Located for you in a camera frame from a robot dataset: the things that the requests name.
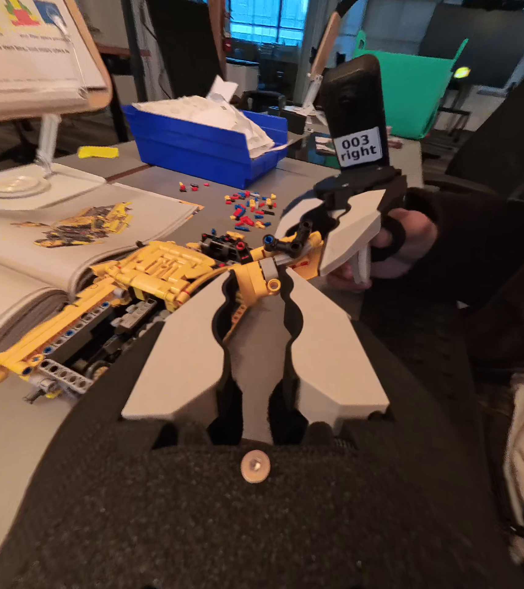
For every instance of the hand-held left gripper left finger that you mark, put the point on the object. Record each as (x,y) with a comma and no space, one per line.
(174,368)

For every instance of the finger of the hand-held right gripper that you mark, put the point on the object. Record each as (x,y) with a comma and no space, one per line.
(295,216)
(351,234)

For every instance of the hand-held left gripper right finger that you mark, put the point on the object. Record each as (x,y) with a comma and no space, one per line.
(335,363)

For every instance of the yellow brick toy car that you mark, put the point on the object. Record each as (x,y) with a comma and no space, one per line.
(160,267)

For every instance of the person's right forearm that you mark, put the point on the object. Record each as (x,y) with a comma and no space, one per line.
(473,239)

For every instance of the grey desk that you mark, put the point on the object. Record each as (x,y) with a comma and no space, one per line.
(13,437)

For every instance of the person's right hand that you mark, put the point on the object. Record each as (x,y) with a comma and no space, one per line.
(420,239)

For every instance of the scattered small coloured brick pins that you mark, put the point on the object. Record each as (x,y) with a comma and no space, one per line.
(245,221)

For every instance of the white stand with wooden board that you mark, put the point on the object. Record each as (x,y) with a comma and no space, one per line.
(68,177)
(324,46)

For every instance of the green box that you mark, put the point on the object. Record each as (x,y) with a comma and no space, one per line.
(413,92)

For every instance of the large paned window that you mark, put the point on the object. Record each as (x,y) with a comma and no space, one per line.
(262,18)

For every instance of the blue plastic bin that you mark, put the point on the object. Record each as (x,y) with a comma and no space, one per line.
(188,147)

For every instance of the white papers and bags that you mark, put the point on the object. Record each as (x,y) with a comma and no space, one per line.
(206,112)

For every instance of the open instruction book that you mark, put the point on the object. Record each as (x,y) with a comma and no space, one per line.
(151,216)

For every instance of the yellow sticky note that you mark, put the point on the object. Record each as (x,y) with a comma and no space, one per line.
(98,152)

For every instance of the printed paper sheet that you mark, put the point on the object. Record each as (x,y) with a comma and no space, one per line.
(22,60)

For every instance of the black wall screen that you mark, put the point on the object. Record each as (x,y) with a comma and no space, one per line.
(482,46)

